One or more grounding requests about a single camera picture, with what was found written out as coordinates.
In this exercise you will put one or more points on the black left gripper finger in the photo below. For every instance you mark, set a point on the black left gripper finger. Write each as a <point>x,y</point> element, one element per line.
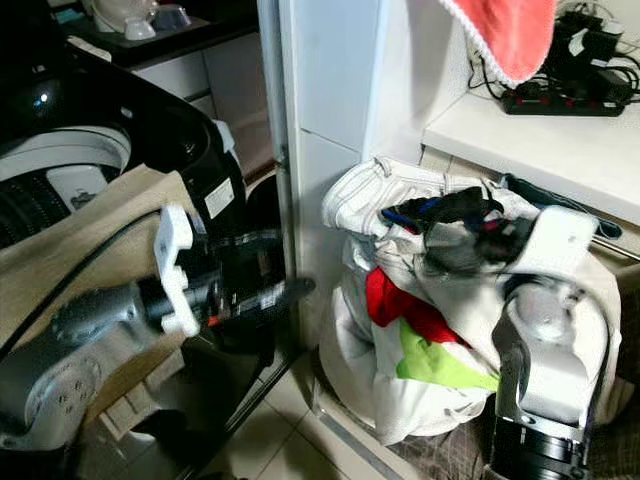
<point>260,238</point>
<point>285,295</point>

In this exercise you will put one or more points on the beige cloth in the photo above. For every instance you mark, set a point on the beige cloth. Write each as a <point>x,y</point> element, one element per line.
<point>80,250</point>

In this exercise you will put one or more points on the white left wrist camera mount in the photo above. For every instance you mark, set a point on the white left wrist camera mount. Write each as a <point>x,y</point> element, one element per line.
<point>175,240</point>

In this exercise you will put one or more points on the coral towel with white trim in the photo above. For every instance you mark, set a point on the coral towel with white trim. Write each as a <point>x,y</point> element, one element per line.
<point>510,30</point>

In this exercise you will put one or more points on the small white bowl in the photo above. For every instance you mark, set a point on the small white bowl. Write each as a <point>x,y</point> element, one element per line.
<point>141,29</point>

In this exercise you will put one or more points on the black top-loading washing machine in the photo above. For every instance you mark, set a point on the black top-loading washing machine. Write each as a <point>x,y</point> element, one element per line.
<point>160,130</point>

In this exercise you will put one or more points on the brown patterned rug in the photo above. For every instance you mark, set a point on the brown patterned rug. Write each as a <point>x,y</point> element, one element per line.
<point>440,455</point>

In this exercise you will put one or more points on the white laundry bag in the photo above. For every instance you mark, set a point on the white laundry bag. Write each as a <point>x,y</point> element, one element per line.
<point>370,185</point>

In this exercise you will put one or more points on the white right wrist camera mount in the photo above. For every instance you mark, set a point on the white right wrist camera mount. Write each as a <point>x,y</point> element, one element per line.
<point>560,240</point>

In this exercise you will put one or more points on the grey-blue bowl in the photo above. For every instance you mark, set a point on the grey-blue bowl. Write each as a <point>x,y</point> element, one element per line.
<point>173,17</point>

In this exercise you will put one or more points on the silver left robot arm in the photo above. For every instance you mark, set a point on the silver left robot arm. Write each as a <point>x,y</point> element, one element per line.
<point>60,370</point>

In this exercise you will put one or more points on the black power strip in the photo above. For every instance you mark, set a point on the black power strip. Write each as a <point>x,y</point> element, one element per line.
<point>560,103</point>

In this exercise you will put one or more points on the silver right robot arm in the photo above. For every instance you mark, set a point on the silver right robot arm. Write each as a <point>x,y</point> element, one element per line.
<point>550,340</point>

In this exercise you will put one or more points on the lime green garment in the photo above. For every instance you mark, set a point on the lime green garment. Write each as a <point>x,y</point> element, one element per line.
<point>435,365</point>

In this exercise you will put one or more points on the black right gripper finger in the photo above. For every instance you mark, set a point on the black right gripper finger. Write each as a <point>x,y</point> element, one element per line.
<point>460,205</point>
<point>455,255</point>

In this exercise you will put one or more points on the white shelf cabinet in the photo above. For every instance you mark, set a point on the white shelf cabinet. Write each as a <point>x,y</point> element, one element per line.
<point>335,80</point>

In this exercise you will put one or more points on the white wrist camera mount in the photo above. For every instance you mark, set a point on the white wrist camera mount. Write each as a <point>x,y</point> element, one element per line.
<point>175,240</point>
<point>560,240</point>

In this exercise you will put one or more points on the red garment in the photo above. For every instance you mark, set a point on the red garment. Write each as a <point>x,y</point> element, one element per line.
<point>395,305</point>

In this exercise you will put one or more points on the dark teal basket rim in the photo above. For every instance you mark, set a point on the dark teal basket rim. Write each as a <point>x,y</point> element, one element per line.
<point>540,190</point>

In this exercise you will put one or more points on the white kettle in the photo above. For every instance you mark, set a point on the white kettle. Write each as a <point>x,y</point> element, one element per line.
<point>125,10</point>

